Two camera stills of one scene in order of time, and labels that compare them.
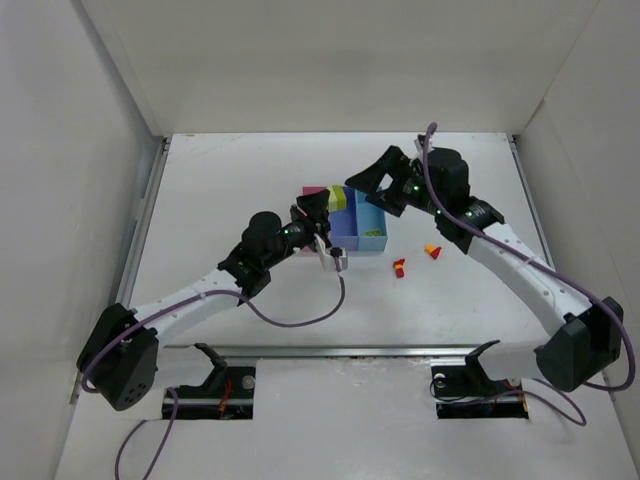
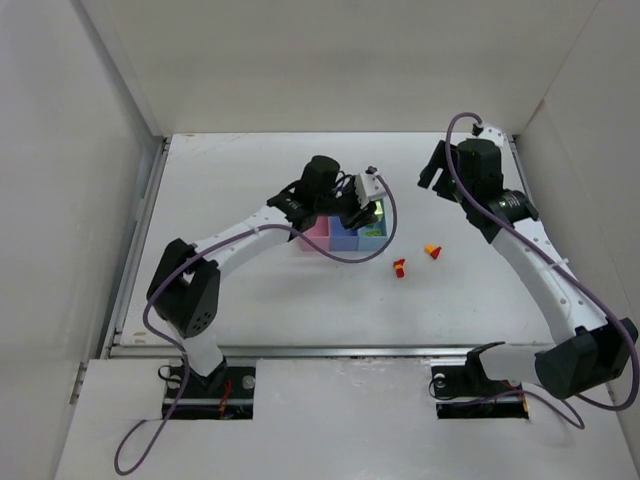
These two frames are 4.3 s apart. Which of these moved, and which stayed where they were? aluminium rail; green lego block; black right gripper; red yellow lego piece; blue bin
Moved: black right gripper; green lego block
Stayed: aluminium rail; red yellow lego piece; blue bin
